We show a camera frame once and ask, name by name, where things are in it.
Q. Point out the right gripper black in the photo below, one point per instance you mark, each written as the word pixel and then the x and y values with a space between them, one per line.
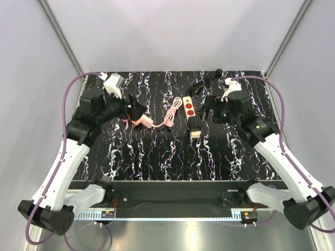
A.
pixel 211 104

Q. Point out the aluminium frame post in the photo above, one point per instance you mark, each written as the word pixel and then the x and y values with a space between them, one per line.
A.
pixel 49 14
pixel 289 35

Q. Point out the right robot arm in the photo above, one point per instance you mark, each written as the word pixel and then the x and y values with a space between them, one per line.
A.
pixel 306 199

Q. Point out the pink power strip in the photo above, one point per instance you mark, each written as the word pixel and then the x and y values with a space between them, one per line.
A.
pixel 146 121

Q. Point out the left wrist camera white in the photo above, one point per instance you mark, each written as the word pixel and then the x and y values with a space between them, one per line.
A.
pixel 112 85

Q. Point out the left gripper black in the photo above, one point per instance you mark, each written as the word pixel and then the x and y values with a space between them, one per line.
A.
pixel 137 109

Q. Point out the cream power strip red sockets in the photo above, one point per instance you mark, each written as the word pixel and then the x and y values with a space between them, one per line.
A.
pixel 190 112

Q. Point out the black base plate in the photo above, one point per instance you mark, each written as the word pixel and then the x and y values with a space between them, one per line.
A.
pixel 179 199

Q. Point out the aluminium frame post right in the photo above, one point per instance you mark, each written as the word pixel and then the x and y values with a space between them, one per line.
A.
pixel 289 35

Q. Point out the black cube plug adapter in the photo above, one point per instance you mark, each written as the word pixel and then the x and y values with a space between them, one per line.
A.
pixel 194 124

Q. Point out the aluminium frame post left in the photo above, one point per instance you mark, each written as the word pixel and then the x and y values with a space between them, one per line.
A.
pixel 49 14

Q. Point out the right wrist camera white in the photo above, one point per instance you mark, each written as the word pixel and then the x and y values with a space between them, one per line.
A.
pixel 233 86

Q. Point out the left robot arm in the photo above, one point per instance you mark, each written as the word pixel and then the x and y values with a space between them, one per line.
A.
pixel 49 208

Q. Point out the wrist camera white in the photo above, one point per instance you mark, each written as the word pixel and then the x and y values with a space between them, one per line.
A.
pixel 112 85
pixel 233 86

